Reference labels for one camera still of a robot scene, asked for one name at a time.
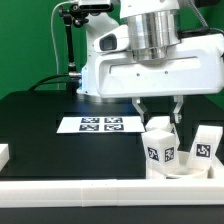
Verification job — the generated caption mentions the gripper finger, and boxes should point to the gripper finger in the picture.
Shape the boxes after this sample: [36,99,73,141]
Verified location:
[170,95,184,124]
[132,97,147,122]

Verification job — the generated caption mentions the white left fence bar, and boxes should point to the white left fence bar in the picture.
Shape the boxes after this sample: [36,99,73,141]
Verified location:
[0,144,9,171]

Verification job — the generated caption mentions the black cables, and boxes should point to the black cables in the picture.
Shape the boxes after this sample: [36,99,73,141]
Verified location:
[28,73,72,92]

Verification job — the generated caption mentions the white front fence bar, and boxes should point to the white front fence bar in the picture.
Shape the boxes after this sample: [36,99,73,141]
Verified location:
[0,179,224,208]

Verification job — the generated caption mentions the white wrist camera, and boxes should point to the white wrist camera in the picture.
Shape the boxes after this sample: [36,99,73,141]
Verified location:
[94,25,130,53]

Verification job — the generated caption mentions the white cable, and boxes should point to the white cable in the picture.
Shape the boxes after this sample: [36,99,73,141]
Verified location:
[50,0,80,92]

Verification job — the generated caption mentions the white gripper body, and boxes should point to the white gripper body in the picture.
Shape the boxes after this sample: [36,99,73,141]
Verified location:
[95,34,224,98]

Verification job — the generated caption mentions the white round stool seat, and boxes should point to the white round stool seat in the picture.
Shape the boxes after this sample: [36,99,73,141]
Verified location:
[145,150,209,181]

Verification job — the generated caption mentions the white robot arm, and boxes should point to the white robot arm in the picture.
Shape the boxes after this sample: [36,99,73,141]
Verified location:
[78,0,224,123]

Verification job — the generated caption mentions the paper sheet with markers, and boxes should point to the paper sheet with markers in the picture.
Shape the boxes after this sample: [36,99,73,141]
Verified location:
[57,116,145,134]

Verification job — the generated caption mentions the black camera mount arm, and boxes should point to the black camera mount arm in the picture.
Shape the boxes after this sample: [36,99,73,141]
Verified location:
[59,0,116,96]

